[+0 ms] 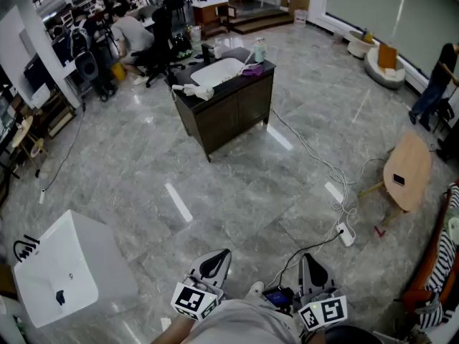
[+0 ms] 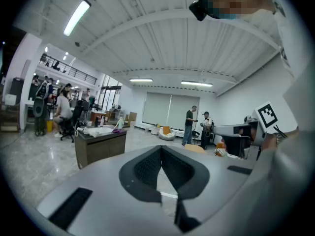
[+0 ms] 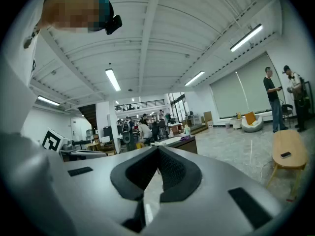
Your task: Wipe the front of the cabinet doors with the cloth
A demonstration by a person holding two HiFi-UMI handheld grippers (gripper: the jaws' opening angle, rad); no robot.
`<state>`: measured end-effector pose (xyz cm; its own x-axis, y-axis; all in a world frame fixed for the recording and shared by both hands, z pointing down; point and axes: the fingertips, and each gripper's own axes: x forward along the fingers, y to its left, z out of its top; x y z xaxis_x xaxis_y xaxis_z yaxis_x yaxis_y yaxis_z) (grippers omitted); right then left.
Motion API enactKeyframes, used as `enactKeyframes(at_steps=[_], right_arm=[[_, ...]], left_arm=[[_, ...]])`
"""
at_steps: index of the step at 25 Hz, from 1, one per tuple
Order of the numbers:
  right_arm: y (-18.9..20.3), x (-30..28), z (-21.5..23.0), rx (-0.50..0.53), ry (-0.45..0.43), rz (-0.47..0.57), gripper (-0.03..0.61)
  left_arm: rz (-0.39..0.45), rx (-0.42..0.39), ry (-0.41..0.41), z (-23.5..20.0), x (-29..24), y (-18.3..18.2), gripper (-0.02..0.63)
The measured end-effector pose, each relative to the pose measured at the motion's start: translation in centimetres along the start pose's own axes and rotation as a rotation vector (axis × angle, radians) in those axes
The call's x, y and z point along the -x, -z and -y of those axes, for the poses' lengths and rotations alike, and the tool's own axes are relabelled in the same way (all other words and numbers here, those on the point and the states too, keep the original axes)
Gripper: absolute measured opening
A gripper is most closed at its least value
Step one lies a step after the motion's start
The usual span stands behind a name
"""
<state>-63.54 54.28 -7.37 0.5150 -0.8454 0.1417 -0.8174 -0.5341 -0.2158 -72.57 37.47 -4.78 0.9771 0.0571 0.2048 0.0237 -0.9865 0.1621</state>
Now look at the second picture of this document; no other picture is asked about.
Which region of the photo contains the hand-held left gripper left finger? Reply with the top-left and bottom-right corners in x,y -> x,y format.
36,145 -> 173,236

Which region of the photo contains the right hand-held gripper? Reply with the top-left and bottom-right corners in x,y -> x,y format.
213,101 -> 279,147

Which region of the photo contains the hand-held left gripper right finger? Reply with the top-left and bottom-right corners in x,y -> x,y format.
161,145 -> 258,232

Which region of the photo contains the scratched dark wooden cabinet door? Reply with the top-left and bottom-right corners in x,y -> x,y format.
86,140 -> 111,166

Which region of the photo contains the person's right forearm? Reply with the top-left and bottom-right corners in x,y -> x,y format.
261,126 -> 300,152

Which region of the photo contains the dark wooden vanity cabinet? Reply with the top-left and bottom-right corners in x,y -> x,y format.
74,128 -> 128,170

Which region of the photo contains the black display device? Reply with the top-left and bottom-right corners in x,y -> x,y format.
228,136 -> 252,159

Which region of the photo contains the striped black white fabric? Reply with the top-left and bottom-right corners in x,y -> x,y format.
214,148 -> 241,160

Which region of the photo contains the oval wooden side table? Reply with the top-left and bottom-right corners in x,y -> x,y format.
184,144 -> 206,154

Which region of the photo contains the grey roller blind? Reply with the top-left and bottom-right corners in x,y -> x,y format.
169,94 -> 200,131
142,91 -> 172,129

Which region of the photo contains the black vanity countertop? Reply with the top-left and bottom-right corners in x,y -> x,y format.
74,128 -> 128,141

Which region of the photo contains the silver wristwatch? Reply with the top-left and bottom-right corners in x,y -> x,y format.
273,131 -> 284,145

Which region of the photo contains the large round floor seat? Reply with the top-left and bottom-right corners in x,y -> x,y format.
158,126 -> 176,141

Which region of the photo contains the brown wooden desk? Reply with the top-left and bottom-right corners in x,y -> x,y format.
90,110 -> 107,126

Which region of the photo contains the black office chair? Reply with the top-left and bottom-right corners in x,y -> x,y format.
59,99 -> 86,144

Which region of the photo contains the brown cardboard sheet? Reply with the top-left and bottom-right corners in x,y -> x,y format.
127,111 -> 138,127

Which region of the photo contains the grey oval shell seat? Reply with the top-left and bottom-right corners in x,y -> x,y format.
33,97 -> 45,119

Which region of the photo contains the black mezzanine railing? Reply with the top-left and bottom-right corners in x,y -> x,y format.
39,53 -> 98,85

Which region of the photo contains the person's light grey shirt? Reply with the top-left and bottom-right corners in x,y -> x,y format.
264,0 -> 315,132

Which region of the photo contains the black head camera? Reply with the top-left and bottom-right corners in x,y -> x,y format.
189,0 -> 210,22

